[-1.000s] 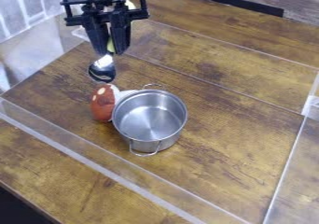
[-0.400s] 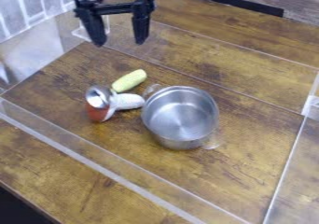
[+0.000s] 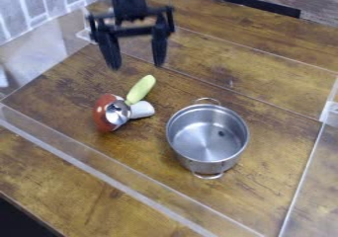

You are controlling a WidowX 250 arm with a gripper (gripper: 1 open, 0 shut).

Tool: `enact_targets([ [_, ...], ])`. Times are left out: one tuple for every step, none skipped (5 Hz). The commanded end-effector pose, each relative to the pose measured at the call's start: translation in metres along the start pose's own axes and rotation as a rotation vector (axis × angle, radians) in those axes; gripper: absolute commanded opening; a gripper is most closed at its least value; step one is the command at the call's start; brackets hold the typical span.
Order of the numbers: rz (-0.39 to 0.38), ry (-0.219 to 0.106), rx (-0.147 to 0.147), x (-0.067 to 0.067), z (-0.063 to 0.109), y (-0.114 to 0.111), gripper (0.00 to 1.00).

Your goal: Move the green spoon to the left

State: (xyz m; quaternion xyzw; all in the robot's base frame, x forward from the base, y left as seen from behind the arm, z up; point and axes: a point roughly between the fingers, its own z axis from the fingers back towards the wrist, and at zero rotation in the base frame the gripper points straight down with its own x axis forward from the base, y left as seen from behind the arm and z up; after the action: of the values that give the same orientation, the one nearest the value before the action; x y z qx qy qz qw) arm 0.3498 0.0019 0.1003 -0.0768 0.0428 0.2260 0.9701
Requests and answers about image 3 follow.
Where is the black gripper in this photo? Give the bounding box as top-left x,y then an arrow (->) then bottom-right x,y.
85,0 -> 173,70

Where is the green handled metal spoon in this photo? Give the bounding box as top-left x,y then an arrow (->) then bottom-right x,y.
104,75 -> 156,126

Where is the red toy mushroom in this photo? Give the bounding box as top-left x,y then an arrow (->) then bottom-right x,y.
92,94 -> 154,132

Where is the small steel pot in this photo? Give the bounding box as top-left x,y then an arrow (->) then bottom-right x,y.
166,98 -> 249,180

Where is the clear acrylic front barrier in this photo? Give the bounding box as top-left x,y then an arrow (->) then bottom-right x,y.
0,103 -> 264,237

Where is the clear acrylic right panel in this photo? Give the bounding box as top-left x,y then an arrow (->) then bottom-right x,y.
279,78 -> 338,237

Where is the clear acrylic triangle bracket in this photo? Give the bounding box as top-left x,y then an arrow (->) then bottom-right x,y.
74,8 -> 96,44

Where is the black wall strip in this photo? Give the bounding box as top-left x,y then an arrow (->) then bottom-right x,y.
219,0 -> 300,19

